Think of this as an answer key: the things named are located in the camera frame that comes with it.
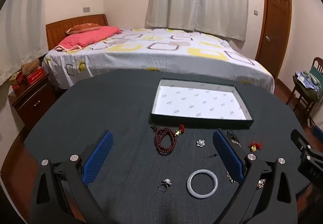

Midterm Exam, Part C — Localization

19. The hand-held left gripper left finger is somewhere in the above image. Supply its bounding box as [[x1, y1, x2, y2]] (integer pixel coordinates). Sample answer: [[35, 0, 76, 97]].
[[30, 130, 114, 224]]

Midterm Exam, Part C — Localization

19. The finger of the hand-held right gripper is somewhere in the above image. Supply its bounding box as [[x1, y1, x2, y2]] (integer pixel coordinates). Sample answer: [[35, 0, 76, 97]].
[[313, 126, 323, 144], [291, 129, 313, 157]]

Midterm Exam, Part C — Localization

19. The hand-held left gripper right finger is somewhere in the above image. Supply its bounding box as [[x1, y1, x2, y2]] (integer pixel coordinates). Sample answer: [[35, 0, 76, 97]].
[[212, 128, 299, 224]]

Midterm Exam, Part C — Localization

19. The white jade bangle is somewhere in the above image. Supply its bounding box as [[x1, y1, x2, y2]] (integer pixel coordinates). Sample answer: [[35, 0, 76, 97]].
[[187, 169, 218, 199]]

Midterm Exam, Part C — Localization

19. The shallow printed paper-lined tray box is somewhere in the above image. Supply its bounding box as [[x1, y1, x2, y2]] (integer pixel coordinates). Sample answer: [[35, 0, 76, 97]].
[[151, 78, 254, 130]]

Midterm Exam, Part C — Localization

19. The silver pearl ring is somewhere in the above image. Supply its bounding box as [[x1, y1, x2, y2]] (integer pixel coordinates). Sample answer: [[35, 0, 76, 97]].
[[159, 178, 172, 192]]

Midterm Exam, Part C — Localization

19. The dark tassel pendant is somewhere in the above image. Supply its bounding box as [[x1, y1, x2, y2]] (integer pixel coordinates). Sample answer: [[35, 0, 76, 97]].
[[226, 129, 241, 147]]

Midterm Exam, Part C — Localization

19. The red tassel gold charm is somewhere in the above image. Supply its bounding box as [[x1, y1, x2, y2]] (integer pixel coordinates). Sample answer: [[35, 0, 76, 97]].
[[249, 141, 264, 152]]

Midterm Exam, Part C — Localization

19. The wooden chair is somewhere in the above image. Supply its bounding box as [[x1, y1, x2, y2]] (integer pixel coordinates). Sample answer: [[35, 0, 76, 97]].
[[286, 57, 323, 124]]

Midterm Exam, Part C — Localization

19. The pile of clothes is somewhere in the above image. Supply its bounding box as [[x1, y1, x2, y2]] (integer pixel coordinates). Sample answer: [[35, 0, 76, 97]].
[[293, 70, 322, 101]]

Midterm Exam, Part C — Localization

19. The dark wooden nightstand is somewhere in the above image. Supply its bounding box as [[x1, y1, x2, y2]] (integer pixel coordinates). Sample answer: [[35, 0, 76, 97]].
[[8, 68, 57, 126]]

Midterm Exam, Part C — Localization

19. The red gift box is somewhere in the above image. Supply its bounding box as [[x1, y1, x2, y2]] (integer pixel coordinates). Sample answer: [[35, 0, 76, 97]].
[[24, 66, 45, 85]]

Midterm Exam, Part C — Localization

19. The brown teddy bear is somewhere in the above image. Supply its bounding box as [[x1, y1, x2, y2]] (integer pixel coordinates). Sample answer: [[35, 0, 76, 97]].
[[21, 59, 41, 76]]

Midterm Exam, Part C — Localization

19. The bed with patterned sheet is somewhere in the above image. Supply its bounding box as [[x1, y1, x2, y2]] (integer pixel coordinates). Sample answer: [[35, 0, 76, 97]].
[[42, 28, 275, 93]]

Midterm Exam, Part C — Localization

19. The brown wooden door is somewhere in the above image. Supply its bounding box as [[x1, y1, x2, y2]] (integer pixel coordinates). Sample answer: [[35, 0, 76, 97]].
[[255, 0, 293, 79]]

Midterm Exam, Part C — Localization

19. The pink quilted pillow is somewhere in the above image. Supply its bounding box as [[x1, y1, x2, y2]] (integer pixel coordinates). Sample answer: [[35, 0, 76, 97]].
[[54, 26, 122, 52]]

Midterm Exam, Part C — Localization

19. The orange cushion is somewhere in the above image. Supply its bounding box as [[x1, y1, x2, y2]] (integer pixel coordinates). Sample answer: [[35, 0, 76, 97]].
[[65, 23, 101, 35]]

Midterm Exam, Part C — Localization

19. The wooden headboard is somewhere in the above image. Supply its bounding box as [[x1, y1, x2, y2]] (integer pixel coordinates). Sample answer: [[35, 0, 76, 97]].
[[45, 14, 109, 50]]

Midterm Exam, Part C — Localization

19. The dark red bead bracelet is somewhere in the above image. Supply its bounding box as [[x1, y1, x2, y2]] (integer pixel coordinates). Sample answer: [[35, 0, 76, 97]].
[[151, 124, 186, 156]]

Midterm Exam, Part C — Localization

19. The sheer white wall curtain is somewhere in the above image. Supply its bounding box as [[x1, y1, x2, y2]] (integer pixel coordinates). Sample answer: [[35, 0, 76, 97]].
[[0, 0, 51, 84]]

